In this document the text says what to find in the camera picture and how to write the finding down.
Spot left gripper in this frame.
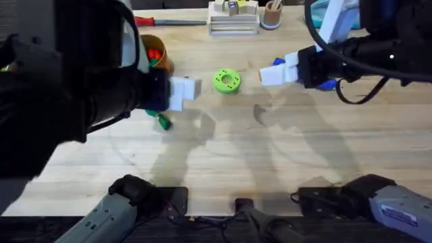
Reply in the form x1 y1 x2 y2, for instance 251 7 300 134
86 66 203 128

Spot green toy vegetable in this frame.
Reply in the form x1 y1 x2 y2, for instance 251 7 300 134
145 109 173 132

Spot blue electric screwdriver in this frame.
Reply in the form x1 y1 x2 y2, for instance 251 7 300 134
271 57 339 92

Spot green disc with holes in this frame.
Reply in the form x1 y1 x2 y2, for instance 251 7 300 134
212 68 243 95

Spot brown cup with sticks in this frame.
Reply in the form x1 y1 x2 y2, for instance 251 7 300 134
259 0 284 31

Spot brown tub with toys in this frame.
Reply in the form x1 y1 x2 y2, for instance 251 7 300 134
139 33 175 77

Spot teal object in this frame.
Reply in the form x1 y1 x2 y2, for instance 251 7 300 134
309 0 361 30

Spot white rack with blocks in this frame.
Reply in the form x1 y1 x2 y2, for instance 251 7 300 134
207 0 261 37

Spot left wrist upright plate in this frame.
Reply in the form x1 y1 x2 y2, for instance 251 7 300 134
120 0 150 74

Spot red handled tool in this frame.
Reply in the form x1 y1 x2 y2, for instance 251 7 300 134
134 16 207 28

